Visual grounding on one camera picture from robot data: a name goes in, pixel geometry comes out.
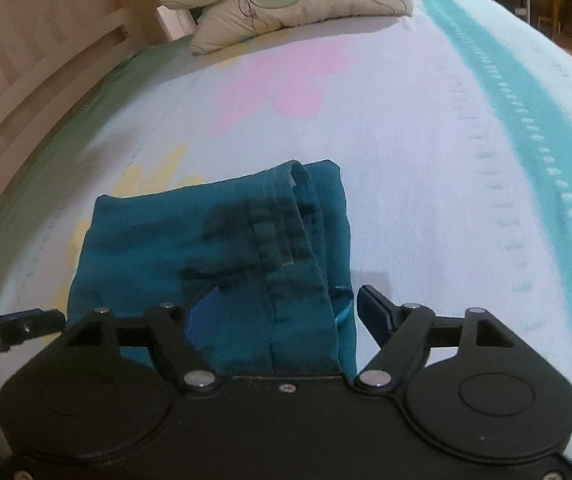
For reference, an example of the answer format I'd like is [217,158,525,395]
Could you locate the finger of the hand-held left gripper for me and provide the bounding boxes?
[0,308,68,357]

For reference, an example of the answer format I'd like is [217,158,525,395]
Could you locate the teal pants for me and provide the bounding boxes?
[66,159,359,381]

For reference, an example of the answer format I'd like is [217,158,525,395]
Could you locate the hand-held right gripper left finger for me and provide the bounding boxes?
[61,287,223,392]

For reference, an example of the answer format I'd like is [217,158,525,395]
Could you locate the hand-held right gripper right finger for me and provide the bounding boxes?
[357,285,515,392]

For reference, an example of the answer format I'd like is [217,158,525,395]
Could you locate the pastel printed bed sheet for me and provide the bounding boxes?
[0,0,572,461]

